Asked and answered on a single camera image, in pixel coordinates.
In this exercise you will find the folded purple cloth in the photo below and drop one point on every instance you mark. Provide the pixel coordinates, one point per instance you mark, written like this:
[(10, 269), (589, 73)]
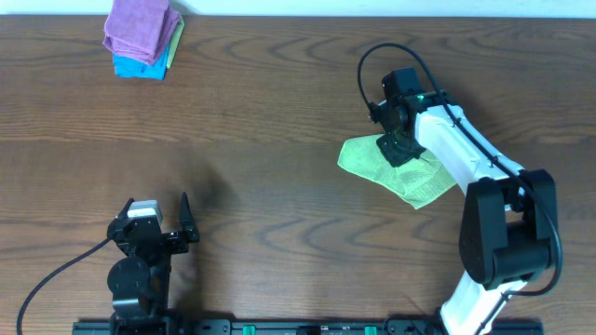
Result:
[(140, 29)]

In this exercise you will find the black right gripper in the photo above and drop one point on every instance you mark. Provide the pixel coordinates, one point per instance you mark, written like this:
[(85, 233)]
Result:
[(400, 149)]

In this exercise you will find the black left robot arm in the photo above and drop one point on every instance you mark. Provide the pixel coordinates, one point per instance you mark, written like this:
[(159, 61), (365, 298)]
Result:
[(140, 282)]

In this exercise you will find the green microfiber cloth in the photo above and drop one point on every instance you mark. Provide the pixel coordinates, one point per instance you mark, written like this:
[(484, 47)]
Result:
[(418, 182)]

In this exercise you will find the folded blue cloth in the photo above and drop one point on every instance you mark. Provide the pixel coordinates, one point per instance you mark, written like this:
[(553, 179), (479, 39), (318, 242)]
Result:
[(130, 68)]

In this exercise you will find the folded yellow-green cloth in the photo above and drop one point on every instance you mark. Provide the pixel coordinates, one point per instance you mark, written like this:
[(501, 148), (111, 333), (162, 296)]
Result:
[(174, 41)]

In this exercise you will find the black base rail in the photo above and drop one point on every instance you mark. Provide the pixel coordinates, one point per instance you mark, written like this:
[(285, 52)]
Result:
[(226, 327)]

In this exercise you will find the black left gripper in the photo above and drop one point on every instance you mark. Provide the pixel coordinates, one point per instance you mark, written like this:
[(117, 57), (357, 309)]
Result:
[(152, 238)]

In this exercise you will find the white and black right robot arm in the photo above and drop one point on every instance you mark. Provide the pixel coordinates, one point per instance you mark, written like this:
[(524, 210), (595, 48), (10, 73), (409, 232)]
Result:
[(507, 238)]

